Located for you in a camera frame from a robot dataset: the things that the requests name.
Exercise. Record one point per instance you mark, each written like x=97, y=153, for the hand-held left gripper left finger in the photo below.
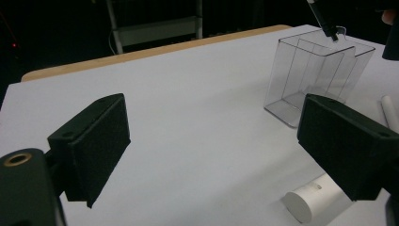
x=97, y=147

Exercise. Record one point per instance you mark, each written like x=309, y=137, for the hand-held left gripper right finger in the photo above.
x=348, y=147

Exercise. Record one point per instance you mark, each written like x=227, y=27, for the white pen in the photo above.
x=389, y=109

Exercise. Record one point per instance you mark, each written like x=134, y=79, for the black pen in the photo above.
x=323, y=20

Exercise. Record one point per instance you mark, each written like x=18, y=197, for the white cylinder tube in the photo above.
x=298, y=205

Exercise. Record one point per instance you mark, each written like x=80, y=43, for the clear plastic desk organizer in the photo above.
x=288, y=78

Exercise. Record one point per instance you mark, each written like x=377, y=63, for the white table board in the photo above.
x=204, y=125

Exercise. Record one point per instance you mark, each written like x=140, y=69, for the white metal stand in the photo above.
x=156, y=31

